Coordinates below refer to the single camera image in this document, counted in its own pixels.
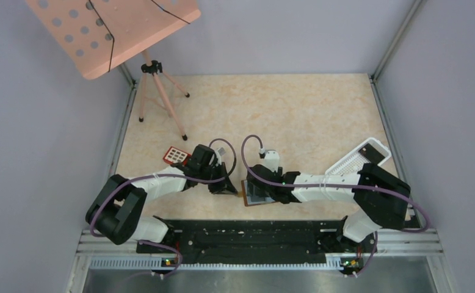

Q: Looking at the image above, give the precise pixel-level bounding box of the black credit card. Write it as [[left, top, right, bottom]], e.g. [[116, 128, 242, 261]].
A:
[[358, 143, 386, 165]]

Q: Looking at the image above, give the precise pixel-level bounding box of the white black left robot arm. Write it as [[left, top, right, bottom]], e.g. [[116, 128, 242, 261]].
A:
[[85, 145, 238, 245]]

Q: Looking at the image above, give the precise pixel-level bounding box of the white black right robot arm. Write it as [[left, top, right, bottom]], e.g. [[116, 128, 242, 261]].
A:
[[247, 163, 411, 243]]

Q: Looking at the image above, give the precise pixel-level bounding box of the red block with white grid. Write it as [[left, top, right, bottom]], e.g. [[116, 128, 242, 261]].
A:
[[162, 146, 191, 165]]

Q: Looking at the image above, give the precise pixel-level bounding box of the white plastic basket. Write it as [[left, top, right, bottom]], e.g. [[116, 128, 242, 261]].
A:
[[325, 137, 392, 175]]

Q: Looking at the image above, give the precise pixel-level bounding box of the pink music stand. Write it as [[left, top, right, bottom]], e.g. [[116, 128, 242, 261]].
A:
[[26, 0, 201, 140]]

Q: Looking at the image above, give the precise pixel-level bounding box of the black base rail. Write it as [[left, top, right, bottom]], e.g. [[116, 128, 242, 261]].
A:
[[98, 218, 378, 268]]

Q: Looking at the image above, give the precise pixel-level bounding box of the aluminium frame rail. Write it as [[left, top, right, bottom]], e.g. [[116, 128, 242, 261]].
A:
[[370, 0, 429, 82]]

